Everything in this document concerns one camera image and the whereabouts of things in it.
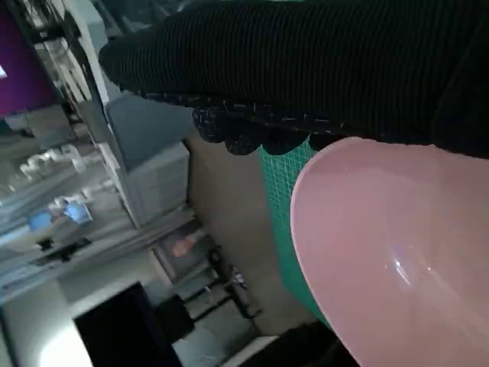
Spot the white mesh-sided cabinet on casters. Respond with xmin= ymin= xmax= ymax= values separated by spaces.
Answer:
xmin=105 ymin=94 xmax=192 ymax=229

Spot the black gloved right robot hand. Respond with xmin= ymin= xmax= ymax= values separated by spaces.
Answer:
xmin=98 ymin=0 xmax=489 ymax=160

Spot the pink bowl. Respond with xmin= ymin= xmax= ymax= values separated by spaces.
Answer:
xmin=290 ymin=137 xmax=489 ymax=367

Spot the black monitor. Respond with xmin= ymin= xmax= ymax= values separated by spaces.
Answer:
xmin=73 ymin=281 xmax=181 ymax=367

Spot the green cutting mat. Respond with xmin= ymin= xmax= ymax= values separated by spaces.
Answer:
xmin=257 ymin=138 xmax=334 ymax=330

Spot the purple panel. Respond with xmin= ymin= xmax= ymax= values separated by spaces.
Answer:
xmin=0 ymin=0 xmax=59 ymax=116

